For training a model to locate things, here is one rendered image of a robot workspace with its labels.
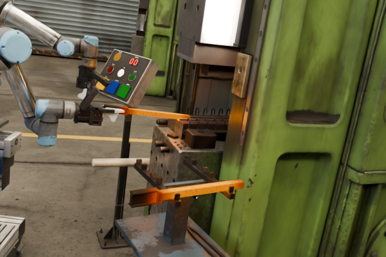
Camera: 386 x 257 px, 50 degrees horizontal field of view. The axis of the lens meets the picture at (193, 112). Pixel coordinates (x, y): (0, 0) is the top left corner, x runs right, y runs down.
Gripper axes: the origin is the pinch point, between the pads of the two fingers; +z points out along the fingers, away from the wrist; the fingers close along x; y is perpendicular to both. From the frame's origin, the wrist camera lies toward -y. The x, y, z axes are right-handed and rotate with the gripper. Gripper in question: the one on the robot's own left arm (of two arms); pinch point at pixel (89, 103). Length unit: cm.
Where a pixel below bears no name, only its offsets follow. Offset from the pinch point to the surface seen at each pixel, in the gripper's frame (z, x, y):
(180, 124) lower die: -4, 31, -49
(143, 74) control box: -18.0, -8.3, -25.8
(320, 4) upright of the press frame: -65, 52, -95
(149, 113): -8.2, 33.5, -34.2
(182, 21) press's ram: -50, 17, -43
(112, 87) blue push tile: -7.5, -13.9, -8.9
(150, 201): 1, 100, -42
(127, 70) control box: -17.4, -16.9, -15.5
